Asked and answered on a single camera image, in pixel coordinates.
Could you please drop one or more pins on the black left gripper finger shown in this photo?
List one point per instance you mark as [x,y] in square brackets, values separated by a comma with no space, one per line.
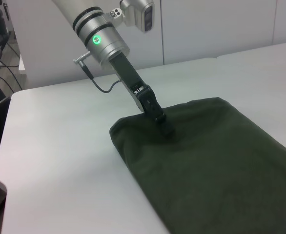
[152,107]

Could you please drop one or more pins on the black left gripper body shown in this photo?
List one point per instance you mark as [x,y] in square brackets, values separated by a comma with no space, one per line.
[127,75]

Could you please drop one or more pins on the dark green t-shirt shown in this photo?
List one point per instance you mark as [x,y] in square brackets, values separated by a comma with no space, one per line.
[218,170]

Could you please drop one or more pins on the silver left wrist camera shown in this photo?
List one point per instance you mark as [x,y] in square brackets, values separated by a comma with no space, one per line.
[140,13]

